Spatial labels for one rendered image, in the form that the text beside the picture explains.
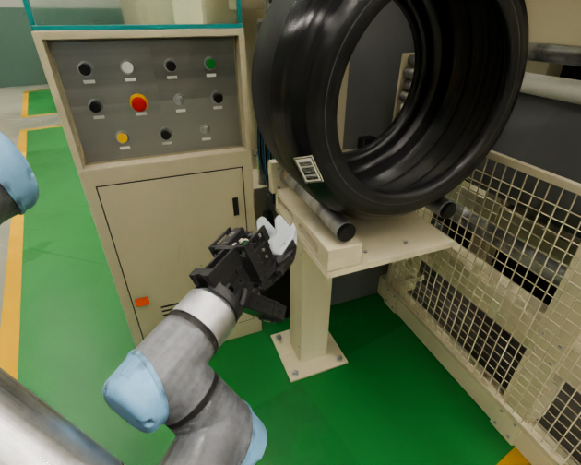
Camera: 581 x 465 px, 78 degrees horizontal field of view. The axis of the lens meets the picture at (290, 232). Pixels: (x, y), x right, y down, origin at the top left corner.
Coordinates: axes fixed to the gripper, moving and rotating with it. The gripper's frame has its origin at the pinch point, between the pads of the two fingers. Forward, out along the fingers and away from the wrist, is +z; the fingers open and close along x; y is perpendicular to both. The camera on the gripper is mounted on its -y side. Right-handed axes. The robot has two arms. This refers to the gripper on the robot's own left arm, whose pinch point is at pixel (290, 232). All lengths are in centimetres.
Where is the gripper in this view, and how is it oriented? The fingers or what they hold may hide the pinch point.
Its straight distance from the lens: 61.4
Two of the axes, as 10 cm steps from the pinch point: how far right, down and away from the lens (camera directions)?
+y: -3.6, -8.2, -4.5
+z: 4.6, -5.7, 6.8
